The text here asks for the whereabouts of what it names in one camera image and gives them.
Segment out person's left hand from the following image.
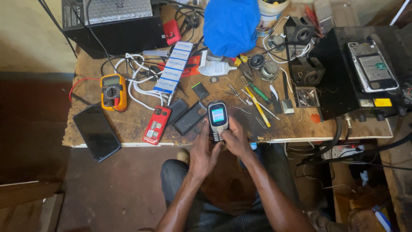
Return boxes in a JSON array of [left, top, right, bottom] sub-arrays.
[[188, 117, 223, 181]]

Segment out person's right hand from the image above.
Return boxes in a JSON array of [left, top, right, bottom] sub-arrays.
[[218, 115, 255, 158]]

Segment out dark blue keypad phone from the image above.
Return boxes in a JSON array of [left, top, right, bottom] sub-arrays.
[[207, 101, 230, 142]]

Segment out person's shoe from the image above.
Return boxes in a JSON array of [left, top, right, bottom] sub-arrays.
[[176, 148, 191, 165]]

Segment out black phone housing with cutouts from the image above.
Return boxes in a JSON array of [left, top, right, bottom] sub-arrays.
[[173, 101, 208, 136]]

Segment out person's legs in jeans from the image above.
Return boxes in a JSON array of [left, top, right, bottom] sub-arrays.
[[160, 143, 301, 232]]

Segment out metal tweezers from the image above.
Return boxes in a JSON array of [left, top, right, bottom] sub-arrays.
[[241, 89, 281, 121]]

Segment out black phone back cover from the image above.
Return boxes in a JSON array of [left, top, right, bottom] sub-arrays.
[[166, 99, 189, 127]]

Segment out red open keypad phone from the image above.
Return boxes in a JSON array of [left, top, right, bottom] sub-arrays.
[[142, 106, 172, 146]]

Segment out small black phone battery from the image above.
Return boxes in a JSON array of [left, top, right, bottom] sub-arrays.
[[192, 82, 210, 100]]

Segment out black flat brush tool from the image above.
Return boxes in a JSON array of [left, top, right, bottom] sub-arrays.
[[281, 72, 295, 115]]

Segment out white glue bottle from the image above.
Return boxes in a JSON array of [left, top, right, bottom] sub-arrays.
[[198, 61, 238, 77]]

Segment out round speaker driver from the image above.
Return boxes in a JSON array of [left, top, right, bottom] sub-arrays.
[[267, 34, 286, 53], [257, 60, 280, 82]]

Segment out small circuit board module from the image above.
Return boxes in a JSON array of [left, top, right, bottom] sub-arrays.
[[295, 87, 320, 108]]

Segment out strip of white blue packets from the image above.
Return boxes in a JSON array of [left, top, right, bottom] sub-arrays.
[[153, 41, 194, 95]]

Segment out black speaker box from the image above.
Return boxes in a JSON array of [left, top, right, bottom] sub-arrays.
[[288, 57, 326, 87], [283, 16, 316, 60]]

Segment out white power strip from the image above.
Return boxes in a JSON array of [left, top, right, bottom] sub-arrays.
[[320, 144, 365, 160]]

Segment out black smartphone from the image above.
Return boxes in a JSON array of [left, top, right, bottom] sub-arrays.
[[73, 104, 122, 162]]

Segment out yellow digital multimeter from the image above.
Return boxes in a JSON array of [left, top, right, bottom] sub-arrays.
[[100, 74, 127, 112]]

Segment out blue cloth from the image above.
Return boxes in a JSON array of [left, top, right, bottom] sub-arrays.
[[203, 0, 261, 58]]

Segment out red plug adapter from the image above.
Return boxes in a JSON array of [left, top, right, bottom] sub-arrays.
[[163, 19, 182, 46]]

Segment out white plastic bucket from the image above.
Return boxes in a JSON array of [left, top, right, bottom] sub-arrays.
[[256, 0, 291, 37]]

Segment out red multimeter probe lead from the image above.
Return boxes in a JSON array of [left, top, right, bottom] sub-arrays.
[[69, 77, 101, 103]]

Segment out black rework station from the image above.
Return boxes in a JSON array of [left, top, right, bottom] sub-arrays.
[[308, 25, 412, 121]]

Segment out black power supply box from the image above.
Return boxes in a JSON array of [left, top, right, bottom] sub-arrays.
[[61, 0, 169, 59]]

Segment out opened smartphone with battery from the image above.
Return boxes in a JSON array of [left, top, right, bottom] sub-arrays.
[[347, 40, 399, 93]]

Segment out yellow handled screwdriver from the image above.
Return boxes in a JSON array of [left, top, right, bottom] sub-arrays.
[[241, 76, 271, 128]]

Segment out green handled screwdriver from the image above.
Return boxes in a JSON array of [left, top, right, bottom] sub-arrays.
[[247, 81, 271, 104]]

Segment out white cable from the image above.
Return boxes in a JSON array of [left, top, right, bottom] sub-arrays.
[[114, 53, 169, 111]]

